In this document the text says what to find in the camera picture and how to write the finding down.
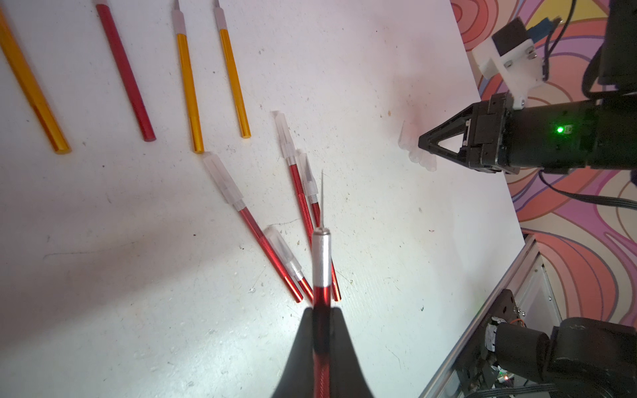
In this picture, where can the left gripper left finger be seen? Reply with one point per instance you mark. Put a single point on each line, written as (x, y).
(297, 379)

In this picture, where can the gold carving knife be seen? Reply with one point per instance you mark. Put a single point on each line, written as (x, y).
(188, 83)
(232, 72)
(31, 89)

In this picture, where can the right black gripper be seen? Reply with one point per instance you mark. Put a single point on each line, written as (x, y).
(483, 129)

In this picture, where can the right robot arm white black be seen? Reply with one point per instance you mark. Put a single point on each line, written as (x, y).
(598, 132)

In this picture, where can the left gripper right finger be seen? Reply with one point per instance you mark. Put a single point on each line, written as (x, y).
(346, 375)

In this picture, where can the clear protective cap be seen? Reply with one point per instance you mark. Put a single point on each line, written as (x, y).
(408, 141)

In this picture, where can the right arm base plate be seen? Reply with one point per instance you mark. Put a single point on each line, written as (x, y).
(476, 367)

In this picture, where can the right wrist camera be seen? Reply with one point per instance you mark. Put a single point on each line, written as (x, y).
(511, 54)

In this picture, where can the red carving knife short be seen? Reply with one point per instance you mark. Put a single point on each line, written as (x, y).
(234, 198)

